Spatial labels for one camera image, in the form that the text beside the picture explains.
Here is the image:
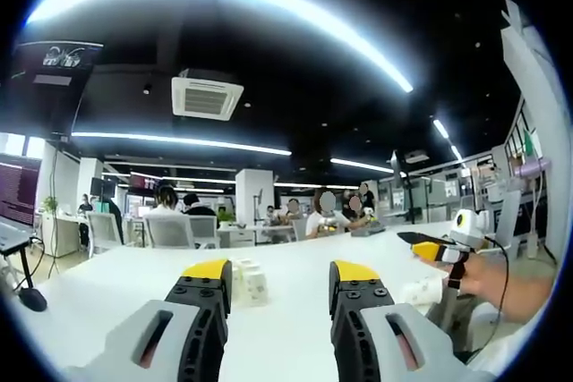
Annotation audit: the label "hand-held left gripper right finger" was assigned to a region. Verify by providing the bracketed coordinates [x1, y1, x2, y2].
[329, 259, 493, 382]

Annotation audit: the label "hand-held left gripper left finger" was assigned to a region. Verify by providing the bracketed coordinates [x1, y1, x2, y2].
[66, 259, 234, 382]

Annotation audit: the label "white cubes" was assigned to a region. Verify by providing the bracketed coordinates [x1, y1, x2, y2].
[230, 258, 269, 308]

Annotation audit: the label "person's right hand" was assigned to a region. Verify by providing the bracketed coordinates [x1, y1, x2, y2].
[460, 254, 509, 311]

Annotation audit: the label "white table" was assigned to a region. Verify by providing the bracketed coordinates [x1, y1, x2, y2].
[0, 219, 560, 382]

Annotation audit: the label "white office chair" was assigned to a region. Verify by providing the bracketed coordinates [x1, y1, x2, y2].
[189, 215, 221, 250]
[143, 215, 194, 250]
[86, 211, 125, 254]

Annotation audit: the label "person's white sleeve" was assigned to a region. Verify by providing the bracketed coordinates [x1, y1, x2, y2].
[465, 310, 550, 377]

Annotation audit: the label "white pillar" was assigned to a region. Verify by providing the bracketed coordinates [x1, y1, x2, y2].
[235, 168, 276, 227]

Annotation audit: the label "black computer mouse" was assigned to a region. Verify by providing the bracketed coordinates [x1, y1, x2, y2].
[16, 286, 48, 313]

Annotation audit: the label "straight ceiling light strip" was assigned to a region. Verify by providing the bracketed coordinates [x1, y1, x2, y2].
[70, 131, 293, 157]

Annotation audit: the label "open laptop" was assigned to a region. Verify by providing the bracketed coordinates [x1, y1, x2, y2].
[0, 216, 36, 256]

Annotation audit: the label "purple text monitor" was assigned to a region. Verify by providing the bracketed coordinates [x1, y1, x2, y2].
[0, 161, 42, 227]

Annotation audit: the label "white ceiling air conditioner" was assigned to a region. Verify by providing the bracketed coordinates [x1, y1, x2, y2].
[170, 67, 245, 123]

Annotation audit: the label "long curved ceiling light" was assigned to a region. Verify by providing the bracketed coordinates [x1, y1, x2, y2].
[24, 0, 415, 95]

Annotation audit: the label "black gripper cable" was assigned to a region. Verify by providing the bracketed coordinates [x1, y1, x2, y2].
[483, 233, 512, 356]

